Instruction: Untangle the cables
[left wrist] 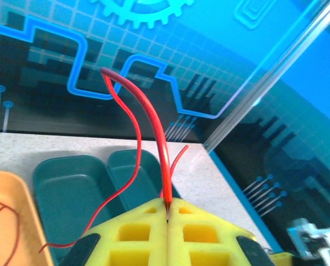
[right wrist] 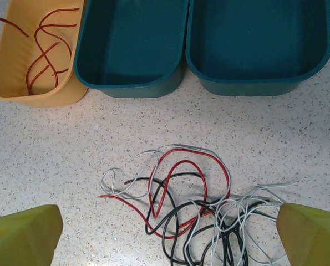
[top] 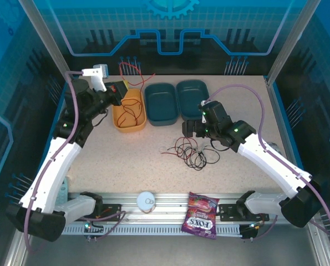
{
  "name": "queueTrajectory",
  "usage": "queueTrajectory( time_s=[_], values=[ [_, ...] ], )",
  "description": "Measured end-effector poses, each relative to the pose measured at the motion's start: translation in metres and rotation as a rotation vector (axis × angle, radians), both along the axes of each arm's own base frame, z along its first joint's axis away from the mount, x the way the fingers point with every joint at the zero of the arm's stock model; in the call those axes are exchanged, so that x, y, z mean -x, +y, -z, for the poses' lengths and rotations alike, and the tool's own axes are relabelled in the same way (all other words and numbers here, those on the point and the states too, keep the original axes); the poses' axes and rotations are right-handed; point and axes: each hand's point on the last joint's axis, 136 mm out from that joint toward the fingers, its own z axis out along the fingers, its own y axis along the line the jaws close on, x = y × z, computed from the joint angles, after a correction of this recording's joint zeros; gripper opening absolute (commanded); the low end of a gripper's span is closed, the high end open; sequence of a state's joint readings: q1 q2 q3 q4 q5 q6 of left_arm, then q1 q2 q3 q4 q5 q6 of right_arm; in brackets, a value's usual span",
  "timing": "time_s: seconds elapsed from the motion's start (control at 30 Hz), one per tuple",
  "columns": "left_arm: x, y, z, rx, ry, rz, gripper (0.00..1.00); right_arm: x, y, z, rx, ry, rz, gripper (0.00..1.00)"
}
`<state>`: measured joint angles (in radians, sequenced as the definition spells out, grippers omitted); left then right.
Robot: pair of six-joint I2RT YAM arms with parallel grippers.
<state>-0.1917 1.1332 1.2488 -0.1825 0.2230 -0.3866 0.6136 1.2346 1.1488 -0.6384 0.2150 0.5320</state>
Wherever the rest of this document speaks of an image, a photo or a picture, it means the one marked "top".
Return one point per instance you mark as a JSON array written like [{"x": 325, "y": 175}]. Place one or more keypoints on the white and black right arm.
[{"x": 275, "y": 163}]

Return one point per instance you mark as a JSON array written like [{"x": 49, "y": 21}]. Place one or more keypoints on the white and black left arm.
[{"x": 51, "y": 177}]

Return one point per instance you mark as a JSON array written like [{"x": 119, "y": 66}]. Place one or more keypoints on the teal plastic bin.
[
  {"x": 161, "y": 102},
  {"x": 191, "y": 95}
]

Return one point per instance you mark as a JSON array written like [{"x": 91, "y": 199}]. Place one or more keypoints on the orange plastic bin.
[{"x": 129, "y": 128}]

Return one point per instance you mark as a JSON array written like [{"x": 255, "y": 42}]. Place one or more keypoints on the round white tin lid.
[{"x": 142, "y": 198}]

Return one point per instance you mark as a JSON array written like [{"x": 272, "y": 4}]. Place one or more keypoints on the pale teal patterned object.
[{"x": 62, "y": 192}]

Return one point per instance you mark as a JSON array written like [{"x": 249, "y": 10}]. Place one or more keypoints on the purple Fox's candy bag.
[{"x": 199, "y": 219}]

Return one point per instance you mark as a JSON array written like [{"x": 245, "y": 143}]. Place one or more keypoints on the metal frame post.
[
  {"x": 291, "y": 41},
  {"x": 45, "y": 41}
]

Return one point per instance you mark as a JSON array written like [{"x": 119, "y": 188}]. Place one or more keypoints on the aluminium mounting rail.
[{"x": 170, "y": 216}]

